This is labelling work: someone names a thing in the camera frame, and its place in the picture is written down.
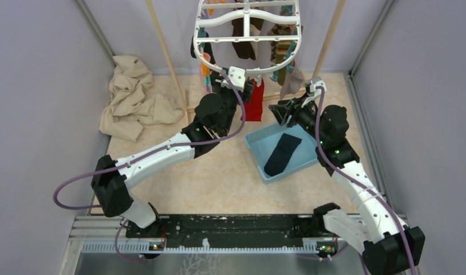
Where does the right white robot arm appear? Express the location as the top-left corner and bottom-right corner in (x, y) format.
(268, 96), (425, 274)

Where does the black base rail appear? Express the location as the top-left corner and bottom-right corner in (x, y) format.
(125, 214), (339, 257)

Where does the dark navy sock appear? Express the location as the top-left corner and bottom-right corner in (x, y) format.
(264, 133), (302, 177)

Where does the grey sock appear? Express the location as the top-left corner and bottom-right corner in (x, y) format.
(279, 67), (304, 100)

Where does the wooden hanging rack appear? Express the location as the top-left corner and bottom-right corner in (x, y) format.
(145, 1), (346, 114)

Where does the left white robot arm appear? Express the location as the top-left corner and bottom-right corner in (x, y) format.
(91, 80), (254, 237)

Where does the dark brown sock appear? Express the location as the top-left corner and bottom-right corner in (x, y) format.
(231, 19), (256, 60)

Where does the argyle patterned sock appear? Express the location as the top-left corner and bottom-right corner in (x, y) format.
(267, 24), (297, 64)

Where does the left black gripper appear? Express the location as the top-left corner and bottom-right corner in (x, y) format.
(211, 72), (255, 135)

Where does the red sock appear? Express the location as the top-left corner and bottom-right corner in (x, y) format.
(244, 79), (264, 121)

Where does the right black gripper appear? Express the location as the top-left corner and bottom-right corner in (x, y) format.
(270, 91), (328, 144)

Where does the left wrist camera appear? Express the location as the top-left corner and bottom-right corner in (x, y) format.
(221, 66), (246, 92)

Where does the beige crumpled cloth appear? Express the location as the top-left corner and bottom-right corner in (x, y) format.
(98, 55), (184, 142)

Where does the black sock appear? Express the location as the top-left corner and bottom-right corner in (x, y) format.
(190, 37), (216, 65)

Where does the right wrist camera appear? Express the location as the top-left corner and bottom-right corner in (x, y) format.
(301, 76), (327, 107)

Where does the light blue plastic basket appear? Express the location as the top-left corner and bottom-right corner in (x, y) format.
(244, 123), (318, 184)

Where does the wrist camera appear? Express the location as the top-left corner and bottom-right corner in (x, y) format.
(221, 66), (246, 92)
(301, 76), (327, 107)

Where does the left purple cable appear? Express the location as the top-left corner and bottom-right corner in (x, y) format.
(52, 72), (247, 211)

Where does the white round clip hanger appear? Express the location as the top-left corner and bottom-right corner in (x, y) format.
(193, 1), (302, 76)

